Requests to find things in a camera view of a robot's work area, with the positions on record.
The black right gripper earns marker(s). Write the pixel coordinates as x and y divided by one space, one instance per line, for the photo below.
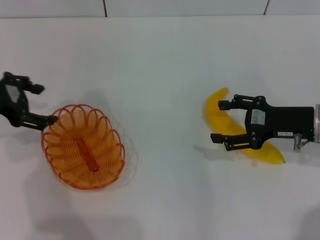
287 120

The yellow banana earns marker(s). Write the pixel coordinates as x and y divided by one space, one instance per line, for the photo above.
220 120

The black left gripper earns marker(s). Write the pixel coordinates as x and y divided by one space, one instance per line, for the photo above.
10 105

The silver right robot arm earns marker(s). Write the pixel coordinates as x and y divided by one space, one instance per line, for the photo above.
317 122

